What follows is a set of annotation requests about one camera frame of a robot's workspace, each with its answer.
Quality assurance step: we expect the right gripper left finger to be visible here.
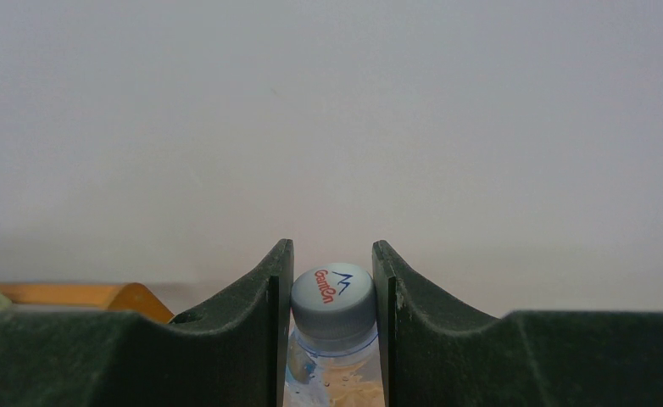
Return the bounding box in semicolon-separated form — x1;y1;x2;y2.
0;239;293;406

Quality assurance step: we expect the wooden three-tier shelf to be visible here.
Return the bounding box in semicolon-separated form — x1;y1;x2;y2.
0;282;174;324

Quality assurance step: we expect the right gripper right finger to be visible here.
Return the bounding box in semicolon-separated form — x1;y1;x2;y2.
372;241;663;406

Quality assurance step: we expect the clear bottle purple label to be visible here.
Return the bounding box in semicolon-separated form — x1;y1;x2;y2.
283;263;385;406

